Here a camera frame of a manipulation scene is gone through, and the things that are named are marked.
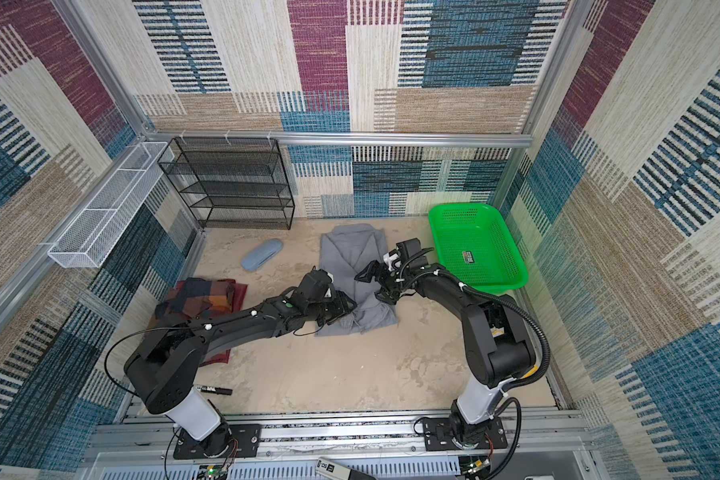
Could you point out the black marker pen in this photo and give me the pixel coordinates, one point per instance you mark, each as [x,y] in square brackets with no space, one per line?
[213,390]

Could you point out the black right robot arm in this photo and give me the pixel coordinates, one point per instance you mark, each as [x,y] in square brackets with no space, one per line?
[505,347]

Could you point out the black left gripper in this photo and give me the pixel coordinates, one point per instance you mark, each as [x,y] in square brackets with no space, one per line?
[341,306]

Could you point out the black wire mesh shelf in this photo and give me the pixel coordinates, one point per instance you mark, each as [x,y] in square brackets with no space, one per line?
[231,182]

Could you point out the multicolour patchwork folded shirt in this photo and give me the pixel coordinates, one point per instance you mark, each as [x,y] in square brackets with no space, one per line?
[195,300]

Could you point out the blue fabric glasses case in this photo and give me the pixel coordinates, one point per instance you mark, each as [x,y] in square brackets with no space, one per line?
[261,254]

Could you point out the white wire mesh basket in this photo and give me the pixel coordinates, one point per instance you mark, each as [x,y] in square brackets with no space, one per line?
[95,231]

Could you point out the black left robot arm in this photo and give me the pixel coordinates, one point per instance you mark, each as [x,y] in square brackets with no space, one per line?
[163,367]

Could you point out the maroon folded shirt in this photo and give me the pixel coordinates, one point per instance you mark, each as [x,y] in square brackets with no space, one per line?
[240,297]

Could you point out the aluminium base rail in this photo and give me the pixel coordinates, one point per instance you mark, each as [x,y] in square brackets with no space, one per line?
[553,444]

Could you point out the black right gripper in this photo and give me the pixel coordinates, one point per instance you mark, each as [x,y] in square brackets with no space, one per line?
[372,267]

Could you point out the green plastic basket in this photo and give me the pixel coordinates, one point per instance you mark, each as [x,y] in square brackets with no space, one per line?
[474,243]

